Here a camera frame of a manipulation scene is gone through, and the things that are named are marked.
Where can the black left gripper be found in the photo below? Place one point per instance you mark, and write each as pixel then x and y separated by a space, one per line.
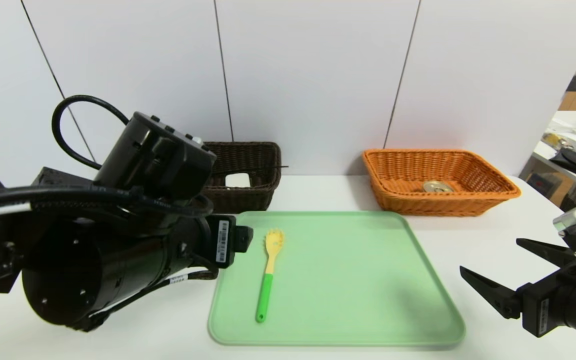
pixel 223 240

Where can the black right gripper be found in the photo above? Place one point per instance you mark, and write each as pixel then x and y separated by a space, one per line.
pixel 541 308

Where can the white soap bar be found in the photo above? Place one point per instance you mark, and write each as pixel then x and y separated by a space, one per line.
pixel 238 180

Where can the small tin can pull tab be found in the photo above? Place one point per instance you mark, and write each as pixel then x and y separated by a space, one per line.
pixel 438 186

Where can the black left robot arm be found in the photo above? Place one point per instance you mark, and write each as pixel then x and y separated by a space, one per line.
pixel 93 270

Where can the dark brown wicker basket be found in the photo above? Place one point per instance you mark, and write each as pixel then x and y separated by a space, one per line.
pixel 248 200

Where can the orange wicker basket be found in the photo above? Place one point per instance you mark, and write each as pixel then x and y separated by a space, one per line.
pixel 418 205

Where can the brown box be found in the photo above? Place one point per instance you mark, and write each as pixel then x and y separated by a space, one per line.
pixel 558 192

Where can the light green plastic tray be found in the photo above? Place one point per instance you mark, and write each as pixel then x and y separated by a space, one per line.
pixel 343 300

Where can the white background table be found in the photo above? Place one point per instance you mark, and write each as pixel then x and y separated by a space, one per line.
pixel 568 120

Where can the small black sign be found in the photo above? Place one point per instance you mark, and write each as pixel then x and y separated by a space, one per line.
pixel 574 84

